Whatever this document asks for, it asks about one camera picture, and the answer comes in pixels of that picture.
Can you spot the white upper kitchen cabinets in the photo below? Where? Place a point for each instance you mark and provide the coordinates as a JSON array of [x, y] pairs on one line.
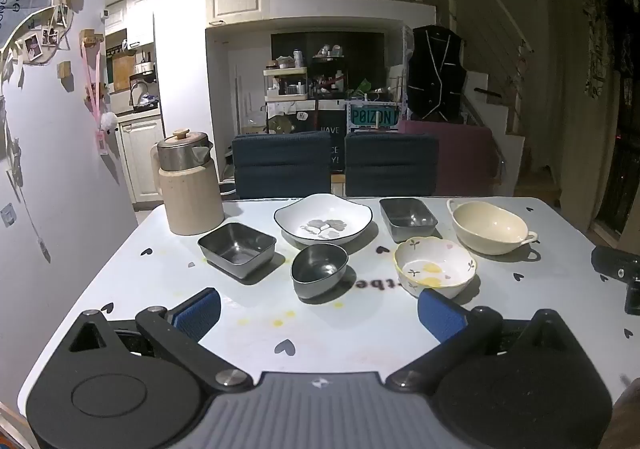
[[137, 11]]

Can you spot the beige jug with steel top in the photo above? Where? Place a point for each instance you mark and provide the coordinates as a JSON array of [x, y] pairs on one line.
[[187, 199]]

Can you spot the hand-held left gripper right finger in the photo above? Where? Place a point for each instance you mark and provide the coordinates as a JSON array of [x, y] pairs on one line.
[[440, 316]]

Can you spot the black chalkboard sign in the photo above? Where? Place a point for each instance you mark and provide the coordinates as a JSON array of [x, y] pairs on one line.
[[330, 144]]

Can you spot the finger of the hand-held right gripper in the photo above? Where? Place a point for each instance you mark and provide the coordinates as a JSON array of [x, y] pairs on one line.
[[612, 263]]

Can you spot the wall photo collage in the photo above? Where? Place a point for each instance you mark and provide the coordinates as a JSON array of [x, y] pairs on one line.
[[45, 36]]

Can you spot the round steel bowl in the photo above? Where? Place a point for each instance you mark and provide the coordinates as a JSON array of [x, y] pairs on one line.
[[320, 269]]

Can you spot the white base cabinet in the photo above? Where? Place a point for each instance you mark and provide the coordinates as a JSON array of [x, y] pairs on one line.
[[142, 159]]

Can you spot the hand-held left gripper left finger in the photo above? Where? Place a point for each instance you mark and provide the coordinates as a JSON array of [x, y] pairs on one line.
[[200, 314]]

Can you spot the heart printed tablecloth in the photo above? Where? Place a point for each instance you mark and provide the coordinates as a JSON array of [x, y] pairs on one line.
[[325, 329]]

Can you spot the wooden wall block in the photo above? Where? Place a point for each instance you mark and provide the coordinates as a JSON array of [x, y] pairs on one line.
[[65, 69], [91, 37]]

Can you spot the wooden cutting board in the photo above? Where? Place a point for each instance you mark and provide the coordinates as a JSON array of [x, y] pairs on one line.
[[124, 73]]

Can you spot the steel rectangular container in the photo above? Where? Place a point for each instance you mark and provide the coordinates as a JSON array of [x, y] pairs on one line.
[[407, 219], [235, 249]]

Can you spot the black vest with white trim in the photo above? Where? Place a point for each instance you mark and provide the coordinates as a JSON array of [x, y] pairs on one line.
[[436, 74]]

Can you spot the stair railing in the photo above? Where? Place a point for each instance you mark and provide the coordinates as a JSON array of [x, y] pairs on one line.
[[500, 29]]

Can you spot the floral bowl with yellow rim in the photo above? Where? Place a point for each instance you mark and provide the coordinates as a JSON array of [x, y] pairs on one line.
[[435, 269]]

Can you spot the floral curtain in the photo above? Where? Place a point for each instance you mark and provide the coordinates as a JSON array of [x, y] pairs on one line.
[[607, 39]]

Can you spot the maroon chair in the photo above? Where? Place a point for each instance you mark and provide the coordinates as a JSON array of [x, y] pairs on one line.
[[467, 159]]

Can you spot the teal sign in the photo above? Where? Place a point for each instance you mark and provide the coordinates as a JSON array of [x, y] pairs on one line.
[[372, 116]]

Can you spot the dark blue chair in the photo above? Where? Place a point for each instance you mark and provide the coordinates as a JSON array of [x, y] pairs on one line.
[[282, 164], [392, 164]]

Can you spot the green plant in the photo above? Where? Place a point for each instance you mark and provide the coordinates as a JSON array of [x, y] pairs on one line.
[[359, 89]]

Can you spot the white plate with dark rim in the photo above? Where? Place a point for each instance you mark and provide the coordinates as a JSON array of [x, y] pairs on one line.
[[325, 219]]

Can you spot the waste bin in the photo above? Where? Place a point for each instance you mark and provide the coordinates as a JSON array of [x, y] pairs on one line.
[[227, 189]]

